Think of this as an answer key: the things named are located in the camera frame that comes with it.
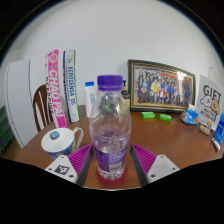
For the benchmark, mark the white blue-capped lotion bottle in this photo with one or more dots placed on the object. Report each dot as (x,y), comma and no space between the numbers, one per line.
(89,100)

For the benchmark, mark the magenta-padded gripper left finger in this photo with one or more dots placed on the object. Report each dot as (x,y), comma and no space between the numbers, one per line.
(78,160)

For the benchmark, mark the white paper gift bag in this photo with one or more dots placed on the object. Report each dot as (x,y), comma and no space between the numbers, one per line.
(210,100)

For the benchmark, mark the white cabinet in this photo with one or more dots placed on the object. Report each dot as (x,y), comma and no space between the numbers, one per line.
(18,103)

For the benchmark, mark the yellow dark pump bottle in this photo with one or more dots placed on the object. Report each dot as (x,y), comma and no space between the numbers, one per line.
(126,95)

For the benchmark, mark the dark green seat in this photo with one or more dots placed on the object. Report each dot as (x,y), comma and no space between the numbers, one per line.
(5,130)

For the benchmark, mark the white blue patterned mug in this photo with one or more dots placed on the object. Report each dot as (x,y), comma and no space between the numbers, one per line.
(58,141)

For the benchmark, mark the dark wooden chair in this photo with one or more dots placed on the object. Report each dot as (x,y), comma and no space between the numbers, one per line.
(37,106)

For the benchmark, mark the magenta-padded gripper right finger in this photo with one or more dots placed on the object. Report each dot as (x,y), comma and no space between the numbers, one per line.
(148,160)

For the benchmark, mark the framed group photo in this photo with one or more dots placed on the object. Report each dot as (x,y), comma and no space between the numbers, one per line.
(161,86)

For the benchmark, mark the clear purple-capped water bottle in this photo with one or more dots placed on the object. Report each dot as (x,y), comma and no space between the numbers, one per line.
(110,133)

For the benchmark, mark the small beige box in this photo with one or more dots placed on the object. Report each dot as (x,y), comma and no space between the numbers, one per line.
(205,128)

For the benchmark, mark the blue tissue pack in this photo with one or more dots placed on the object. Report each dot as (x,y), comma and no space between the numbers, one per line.
(189,116)

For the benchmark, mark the small green packet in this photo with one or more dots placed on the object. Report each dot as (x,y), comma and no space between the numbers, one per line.
(148,115)
(165,117)

